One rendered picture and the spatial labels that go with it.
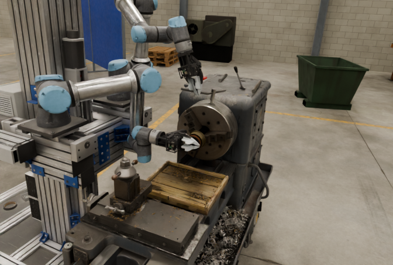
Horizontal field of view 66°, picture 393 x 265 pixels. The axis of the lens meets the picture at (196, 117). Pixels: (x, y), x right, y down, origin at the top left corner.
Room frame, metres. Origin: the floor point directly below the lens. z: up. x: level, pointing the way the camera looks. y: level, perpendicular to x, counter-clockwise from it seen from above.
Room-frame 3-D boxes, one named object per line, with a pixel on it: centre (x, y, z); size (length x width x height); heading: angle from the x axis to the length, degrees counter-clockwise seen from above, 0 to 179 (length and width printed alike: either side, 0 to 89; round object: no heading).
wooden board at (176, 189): (1.29, 0.04, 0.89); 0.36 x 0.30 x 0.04; 68
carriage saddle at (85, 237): (0.90, 0.20, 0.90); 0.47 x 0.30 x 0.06; 68
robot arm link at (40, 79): (1.33, 0.68, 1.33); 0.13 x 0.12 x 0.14; 31
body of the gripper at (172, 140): (1.36, 0.13, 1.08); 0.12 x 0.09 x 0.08; 67
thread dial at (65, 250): (0.85, 0.44, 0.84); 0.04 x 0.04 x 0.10; 68
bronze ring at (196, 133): (1.40, 0.00, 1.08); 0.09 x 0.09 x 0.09; 68
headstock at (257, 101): (1.91, -0.19, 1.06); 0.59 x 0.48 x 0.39; 158
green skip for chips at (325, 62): (6.01, -2.56, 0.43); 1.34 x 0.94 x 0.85; 177
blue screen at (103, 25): (7.79, 2.74, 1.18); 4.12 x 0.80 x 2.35; 37
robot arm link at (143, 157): (1.45, 0.28, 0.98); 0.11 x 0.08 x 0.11; 31
